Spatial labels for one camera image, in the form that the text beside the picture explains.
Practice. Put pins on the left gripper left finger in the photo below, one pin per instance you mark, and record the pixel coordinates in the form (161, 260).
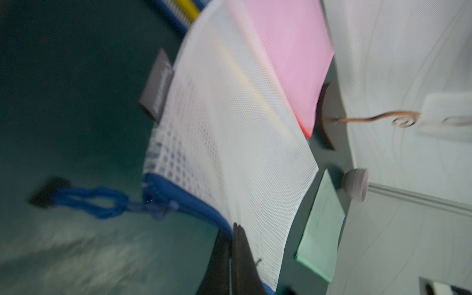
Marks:
(216, 280)

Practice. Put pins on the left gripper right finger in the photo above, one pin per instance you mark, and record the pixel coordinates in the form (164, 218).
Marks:
(244, 275)

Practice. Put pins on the green mesh document bag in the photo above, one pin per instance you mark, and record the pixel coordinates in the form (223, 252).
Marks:
(318, 248)

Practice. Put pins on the pink mesh document bag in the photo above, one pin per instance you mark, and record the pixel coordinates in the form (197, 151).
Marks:
(296, 39)

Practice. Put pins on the yellow mesh document bag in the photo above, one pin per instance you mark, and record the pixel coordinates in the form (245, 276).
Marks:
(180, 13)

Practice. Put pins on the metal scroll glass rack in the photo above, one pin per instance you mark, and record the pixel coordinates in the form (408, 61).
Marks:
(446, 116)

